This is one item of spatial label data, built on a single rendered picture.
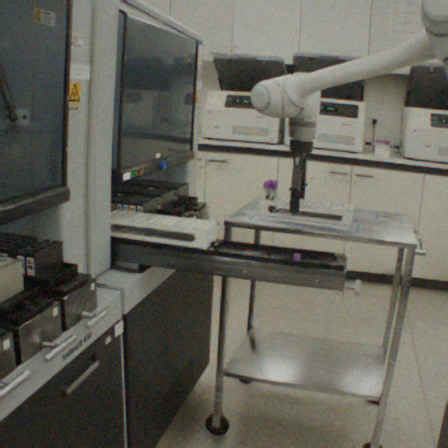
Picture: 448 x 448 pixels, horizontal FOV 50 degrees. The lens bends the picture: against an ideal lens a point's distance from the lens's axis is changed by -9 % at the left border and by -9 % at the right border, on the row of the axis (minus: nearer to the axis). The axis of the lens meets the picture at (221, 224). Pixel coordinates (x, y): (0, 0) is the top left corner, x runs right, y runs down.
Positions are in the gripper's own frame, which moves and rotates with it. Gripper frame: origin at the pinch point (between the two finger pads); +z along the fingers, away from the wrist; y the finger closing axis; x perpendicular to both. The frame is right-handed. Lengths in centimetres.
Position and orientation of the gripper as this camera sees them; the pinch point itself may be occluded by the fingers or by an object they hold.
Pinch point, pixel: (297, 203)
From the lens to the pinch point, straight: 166.4
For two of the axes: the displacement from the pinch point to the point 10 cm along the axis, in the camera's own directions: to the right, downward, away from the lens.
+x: -9.5, -1.2, 2.8
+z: -0.5, 9.7, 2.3
